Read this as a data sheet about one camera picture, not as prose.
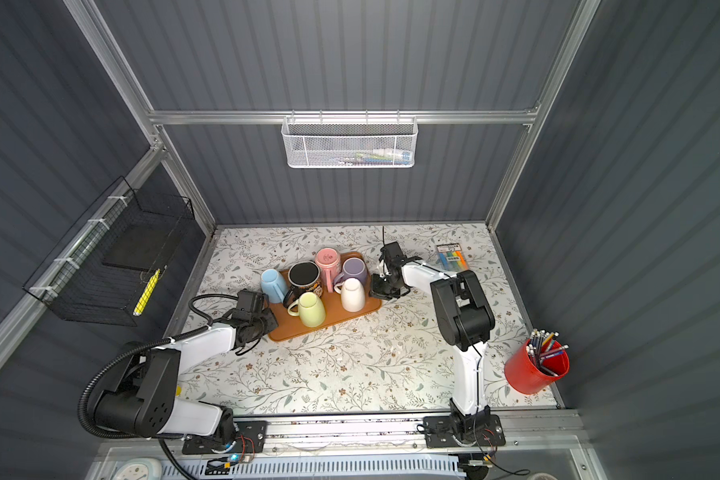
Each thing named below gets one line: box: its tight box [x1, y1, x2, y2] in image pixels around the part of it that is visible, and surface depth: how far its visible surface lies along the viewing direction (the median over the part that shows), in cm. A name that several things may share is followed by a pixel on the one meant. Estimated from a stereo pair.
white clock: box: [113, 458, 162, 480], surface depth 69 cm
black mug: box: [283, 261, 323, 309], surface depth 93 cm
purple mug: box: [333, 257, 368, 286], surface depth 98 cm
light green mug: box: [287, 292, 326, 328], surface depth 91 cm
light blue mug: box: [260, 268, 288, 304], surface depth 95 cm
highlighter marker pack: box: [436, 243, 469, 272], surface depth 114 cm
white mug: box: [334, 278, 366, 313], surface depth 94 cm
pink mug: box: [315, 248, 342, 293], surface depth 98 cm
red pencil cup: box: [504, 338, 570, 395], surface depth 76 cm
